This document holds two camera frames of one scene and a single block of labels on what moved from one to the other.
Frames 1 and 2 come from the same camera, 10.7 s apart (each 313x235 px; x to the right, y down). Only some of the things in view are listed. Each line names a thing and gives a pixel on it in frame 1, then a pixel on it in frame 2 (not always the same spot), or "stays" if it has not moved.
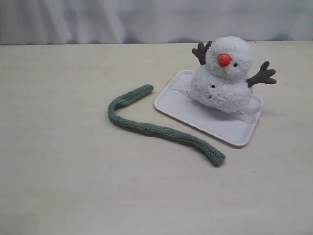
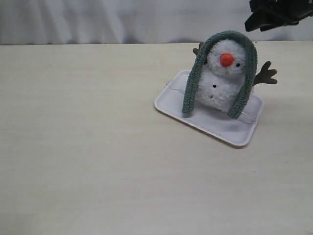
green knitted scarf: x=216 y=157 -> x=236 y=107
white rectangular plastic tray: x=234 y=129 stays
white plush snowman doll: x=221 y=84 stays
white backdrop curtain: x=50 y=21 stays
